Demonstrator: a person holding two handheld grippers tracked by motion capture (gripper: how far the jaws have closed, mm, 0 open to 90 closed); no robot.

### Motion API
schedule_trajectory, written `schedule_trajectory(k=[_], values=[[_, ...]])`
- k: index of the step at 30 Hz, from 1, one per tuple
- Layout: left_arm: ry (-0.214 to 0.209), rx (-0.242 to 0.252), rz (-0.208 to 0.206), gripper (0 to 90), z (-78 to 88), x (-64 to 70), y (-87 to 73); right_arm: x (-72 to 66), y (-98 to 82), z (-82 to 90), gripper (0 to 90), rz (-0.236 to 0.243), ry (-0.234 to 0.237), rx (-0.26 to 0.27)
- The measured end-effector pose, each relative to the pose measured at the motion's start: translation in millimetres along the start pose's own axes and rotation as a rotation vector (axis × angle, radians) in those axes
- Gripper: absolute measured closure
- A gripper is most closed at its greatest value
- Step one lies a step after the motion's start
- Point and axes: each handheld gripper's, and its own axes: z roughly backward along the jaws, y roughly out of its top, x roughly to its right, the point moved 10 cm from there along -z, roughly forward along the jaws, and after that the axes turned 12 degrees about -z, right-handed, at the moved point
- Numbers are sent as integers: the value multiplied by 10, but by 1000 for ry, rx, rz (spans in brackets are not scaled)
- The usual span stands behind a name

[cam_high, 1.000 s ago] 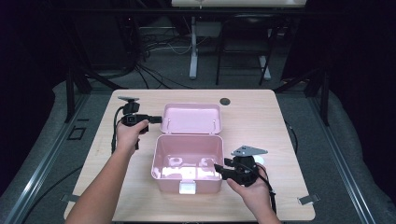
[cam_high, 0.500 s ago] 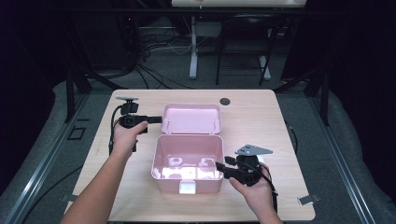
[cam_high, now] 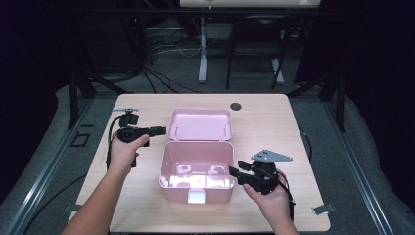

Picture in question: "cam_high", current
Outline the metal floor rail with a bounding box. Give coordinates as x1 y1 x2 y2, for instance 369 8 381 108
3 97 95 235
322 101 395 235

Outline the black frame post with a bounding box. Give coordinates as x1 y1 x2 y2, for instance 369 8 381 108
336 71 346 133
68 70 80 130

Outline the white desk top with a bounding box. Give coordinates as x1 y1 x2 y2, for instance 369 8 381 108
179 0 321 9

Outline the black cable beside table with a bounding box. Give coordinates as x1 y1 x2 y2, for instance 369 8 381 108
298 126 313 163

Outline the person's left hand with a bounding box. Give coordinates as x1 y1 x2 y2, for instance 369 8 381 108
107 133 151 178

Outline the left hand-held gripper cable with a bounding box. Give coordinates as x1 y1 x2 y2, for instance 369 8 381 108
106 116 124 170

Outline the pink storage box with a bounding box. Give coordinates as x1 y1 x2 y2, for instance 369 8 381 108
159 108 237 205

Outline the black floor cable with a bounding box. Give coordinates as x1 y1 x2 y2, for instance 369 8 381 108
21 173 88 235

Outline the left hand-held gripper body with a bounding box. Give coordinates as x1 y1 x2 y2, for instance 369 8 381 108
112 107 151 144

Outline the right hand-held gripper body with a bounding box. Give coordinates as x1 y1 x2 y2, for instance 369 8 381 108
248 149 294 195

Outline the white desk leg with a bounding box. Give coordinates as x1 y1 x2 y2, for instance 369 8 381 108
271 28 285 85
198 17 208 84

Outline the person's right hand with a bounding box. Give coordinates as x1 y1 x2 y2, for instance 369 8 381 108
243 170 294 223

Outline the right hand-held gripper cable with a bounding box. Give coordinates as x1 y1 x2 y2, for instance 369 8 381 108
277 169 297 223

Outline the black chair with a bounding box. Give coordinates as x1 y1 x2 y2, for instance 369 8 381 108
225 13 297 91

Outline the bundle of floor cables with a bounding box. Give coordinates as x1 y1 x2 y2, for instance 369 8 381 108
136 19 205 95

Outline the hand-held gripper cable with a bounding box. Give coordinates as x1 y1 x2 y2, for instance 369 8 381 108
277 169 297 223
106 116 124 170

